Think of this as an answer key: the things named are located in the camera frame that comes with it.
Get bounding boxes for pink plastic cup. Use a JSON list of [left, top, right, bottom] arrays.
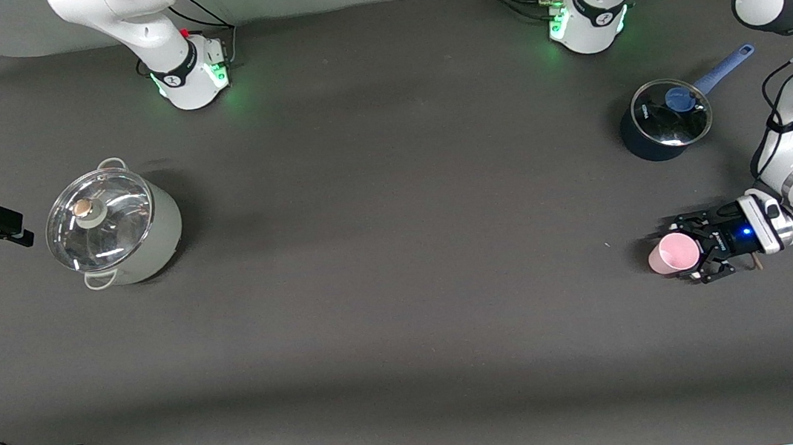
[[645, 229, 706, 279]]

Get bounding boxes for dark blue saucepan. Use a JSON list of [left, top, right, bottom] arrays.
[[611, 42, 767, 166]]

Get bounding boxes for glass lid with grey knob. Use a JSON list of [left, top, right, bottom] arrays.
[[39, 163, 161, 277]]

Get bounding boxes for glass lid with blue knob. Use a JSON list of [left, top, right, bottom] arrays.
[[627, 73, 717, 152]]

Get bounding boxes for black right arm base cables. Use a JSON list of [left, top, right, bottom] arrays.
[[166, 0, 242, 73]]

